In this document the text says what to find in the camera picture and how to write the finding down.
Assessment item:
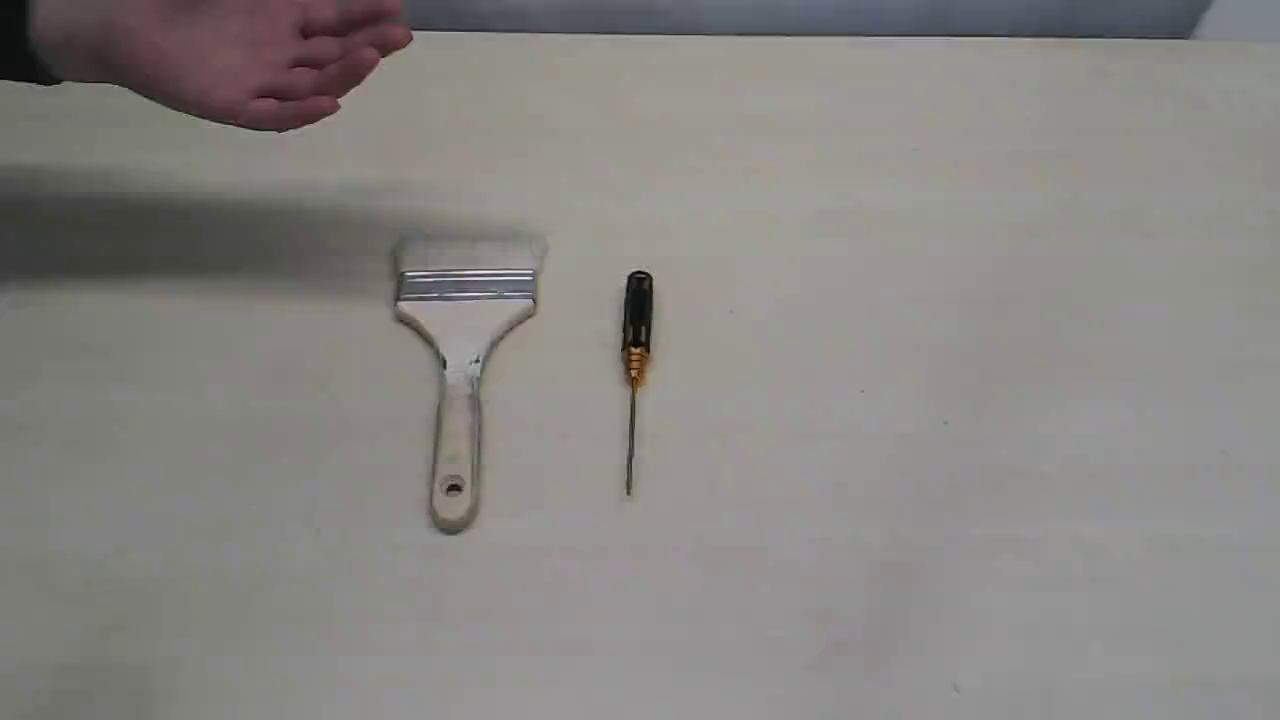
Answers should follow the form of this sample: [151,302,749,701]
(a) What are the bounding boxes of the person's bare hand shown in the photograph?
[32,1,413,133]

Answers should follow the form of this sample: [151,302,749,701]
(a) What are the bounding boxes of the wide wooden paint brush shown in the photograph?
[394,234,545,536]

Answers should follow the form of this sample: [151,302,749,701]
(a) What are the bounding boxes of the black and gold screwdriver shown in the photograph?
[621,270,654,498]

